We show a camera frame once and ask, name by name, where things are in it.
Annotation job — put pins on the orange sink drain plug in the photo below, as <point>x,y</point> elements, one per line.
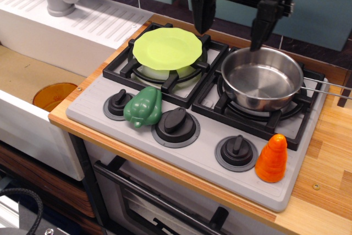
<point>51,96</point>

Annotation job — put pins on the black left stove knob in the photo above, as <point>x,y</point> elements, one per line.
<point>113,107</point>

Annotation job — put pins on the black burner grate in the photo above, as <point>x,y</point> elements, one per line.
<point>179,87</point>
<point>291,121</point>

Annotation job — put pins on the black middle stove knob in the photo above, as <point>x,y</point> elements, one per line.
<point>176,129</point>

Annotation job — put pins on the black stove knob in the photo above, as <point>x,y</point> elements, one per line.
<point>236,154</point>
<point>113,107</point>
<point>176,129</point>

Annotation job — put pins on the white toy sink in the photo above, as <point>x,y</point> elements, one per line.
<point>38,50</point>

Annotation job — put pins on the black right stove knob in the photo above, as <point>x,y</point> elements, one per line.
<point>236,154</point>

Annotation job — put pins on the black right burner grate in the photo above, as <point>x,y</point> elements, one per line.
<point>291,121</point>

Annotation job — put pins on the toy oven door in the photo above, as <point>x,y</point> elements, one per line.
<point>147,203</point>

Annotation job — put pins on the stainless steel pan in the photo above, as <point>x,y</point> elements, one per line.
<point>265,80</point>

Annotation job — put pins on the grey toy stove top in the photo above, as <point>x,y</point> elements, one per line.
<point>197,158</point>

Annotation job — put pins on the orange toy carrot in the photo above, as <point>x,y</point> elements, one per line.
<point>271,163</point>

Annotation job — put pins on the green toy bell pepper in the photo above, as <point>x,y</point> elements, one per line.
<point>145,108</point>

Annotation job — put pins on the light green plastic plate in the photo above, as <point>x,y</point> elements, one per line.
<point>167,49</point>

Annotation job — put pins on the black left burner grate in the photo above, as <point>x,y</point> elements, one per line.
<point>179,87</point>

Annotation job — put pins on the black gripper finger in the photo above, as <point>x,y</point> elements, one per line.
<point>268,13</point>
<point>203,14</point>

